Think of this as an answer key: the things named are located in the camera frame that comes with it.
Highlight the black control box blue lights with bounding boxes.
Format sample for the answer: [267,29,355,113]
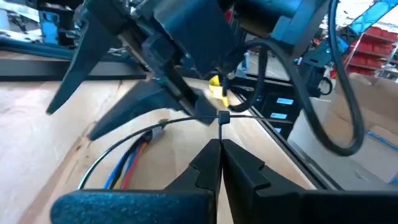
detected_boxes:
[260,90,303,139]

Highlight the red wire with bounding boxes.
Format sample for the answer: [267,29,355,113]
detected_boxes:
[121,141,149,190]

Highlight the yellow tag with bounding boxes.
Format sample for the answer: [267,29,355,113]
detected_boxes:
[208,75,231,107]

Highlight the yellow wire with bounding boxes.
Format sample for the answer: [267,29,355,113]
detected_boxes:
[114,172,134,190]

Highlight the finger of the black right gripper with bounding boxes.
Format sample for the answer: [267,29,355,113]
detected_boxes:
[45,12,122,116]
[88,79,218,141]

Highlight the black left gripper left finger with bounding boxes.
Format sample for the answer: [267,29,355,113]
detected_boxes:
[49,139,223,224]

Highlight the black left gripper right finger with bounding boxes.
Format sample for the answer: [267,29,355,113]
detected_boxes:
[222,139,398,224]

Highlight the red bin shelf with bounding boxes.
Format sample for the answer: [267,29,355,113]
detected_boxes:
[348,26,398,77]

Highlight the brown cardboard box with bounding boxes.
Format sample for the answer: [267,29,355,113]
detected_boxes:
[329,74,398,184]

